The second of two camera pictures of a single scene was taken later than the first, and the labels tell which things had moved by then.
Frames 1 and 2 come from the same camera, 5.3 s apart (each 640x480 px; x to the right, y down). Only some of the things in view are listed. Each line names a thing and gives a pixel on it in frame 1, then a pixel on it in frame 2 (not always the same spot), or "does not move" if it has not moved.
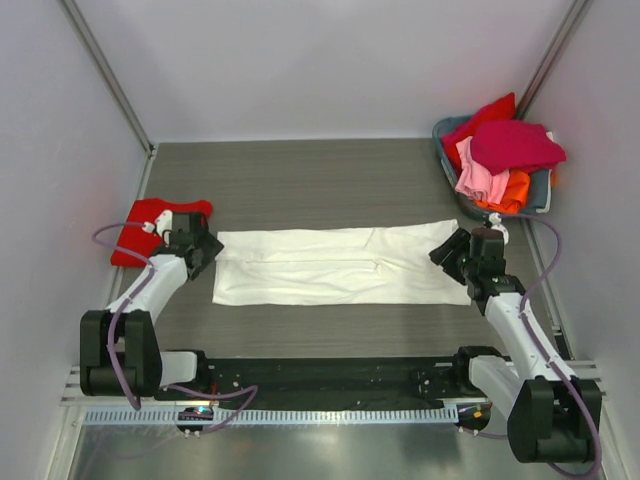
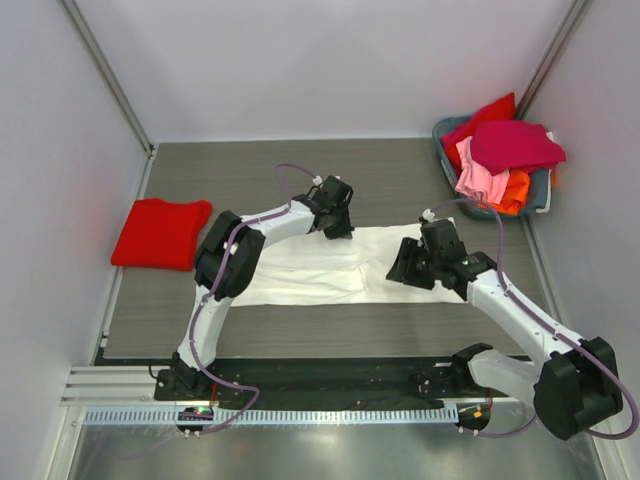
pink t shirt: x=477 y=181 does not move
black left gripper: x=211 y=249 → x=344 y=230
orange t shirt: x=516 y=196 does not move
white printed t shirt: x=389 y=264 does not move
